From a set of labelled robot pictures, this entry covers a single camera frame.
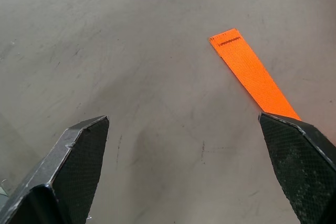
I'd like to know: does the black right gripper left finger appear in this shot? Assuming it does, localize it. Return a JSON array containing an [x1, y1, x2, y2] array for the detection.
[[0, 115, 110, 224]]

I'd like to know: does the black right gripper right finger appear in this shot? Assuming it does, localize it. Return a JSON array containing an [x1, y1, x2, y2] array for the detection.
[[258, 112, 336, 224]]

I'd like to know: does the orange webbing strap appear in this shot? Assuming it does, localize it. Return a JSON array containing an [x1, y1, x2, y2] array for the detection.
[[209, 28, 302, 122]]

